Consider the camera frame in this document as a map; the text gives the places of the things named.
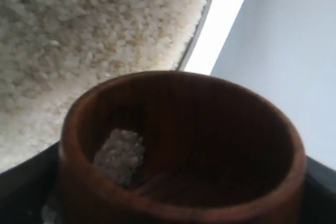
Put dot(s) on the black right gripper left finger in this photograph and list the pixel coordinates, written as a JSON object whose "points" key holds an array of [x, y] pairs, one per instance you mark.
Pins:
{"points": [[25, 188]]}

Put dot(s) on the round steel rice tray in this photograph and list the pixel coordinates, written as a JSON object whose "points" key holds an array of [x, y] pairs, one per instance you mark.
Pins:
{"points": [[52, 51]]}

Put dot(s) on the brown wooden cup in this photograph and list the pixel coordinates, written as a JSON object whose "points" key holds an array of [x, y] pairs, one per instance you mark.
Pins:
{"points": [[215, 152]]}

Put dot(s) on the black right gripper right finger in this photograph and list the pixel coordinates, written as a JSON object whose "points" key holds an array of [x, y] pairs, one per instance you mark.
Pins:
{"points": [[318, 203]]}

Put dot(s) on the white backdrop curtain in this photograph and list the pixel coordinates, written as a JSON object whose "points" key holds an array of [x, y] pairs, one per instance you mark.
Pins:
{"points": [[285, 51]]}

